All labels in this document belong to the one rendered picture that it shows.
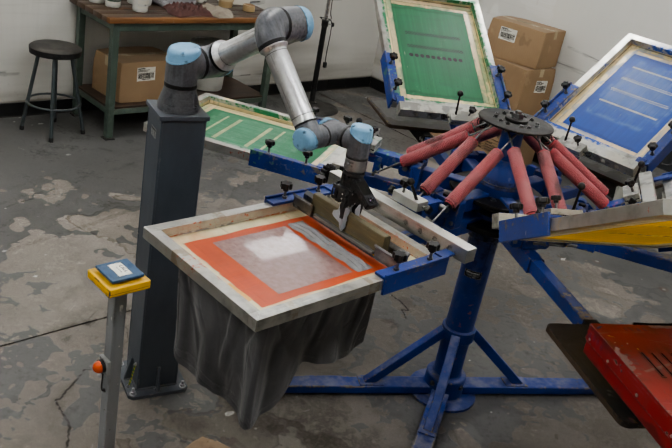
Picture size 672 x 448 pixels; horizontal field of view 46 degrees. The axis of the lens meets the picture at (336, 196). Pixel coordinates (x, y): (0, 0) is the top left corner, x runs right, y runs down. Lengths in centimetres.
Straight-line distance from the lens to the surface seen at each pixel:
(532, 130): 315
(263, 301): 229
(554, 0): 699
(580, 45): 686
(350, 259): 259
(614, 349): 222
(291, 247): 261
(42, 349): 370
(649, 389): 212
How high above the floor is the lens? 215
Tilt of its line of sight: 23 degrees down
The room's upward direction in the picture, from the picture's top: 11 degrees clockwise
